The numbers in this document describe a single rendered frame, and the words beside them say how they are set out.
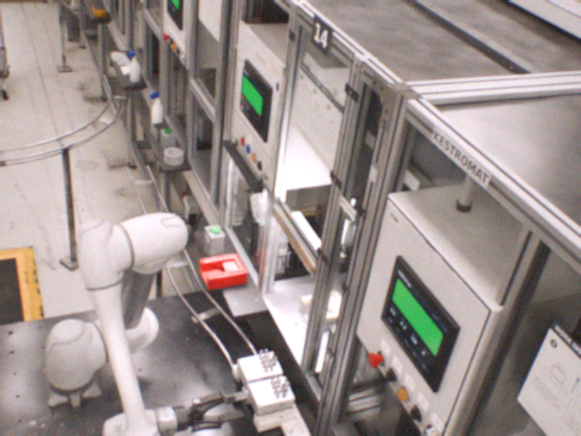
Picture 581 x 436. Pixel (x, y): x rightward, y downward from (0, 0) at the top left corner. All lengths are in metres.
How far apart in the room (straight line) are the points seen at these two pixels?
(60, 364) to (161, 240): 0.67
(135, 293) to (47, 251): 2.16
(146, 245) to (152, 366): 0.80
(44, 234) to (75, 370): 2.10
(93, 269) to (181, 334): 0.91
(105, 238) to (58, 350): 0.61
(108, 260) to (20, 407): 0.82
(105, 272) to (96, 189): 2.94
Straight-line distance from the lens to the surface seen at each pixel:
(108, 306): 1.99
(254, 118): 2.35
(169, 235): 1.99
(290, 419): 2.28
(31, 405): 2.59
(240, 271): 2.63
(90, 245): 1.93
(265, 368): 2.31
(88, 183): 4.93
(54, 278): 4.13
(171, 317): 2.85
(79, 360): 2.44
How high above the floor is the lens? 2.63
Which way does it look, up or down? 34 degrees down
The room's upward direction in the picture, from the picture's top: 8 degrees clockwise
